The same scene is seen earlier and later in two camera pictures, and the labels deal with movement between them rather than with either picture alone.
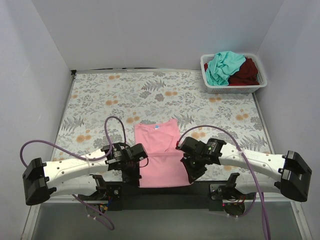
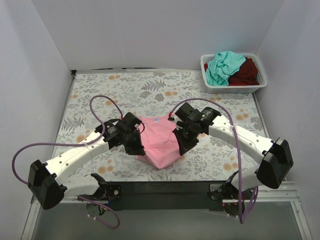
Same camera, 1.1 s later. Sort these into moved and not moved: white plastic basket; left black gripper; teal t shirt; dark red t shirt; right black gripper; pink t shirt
Moved: left black gripper; pink t shirt; right black gripper
Not moved: white plastic basket; dark red t shirt; teal t shirt
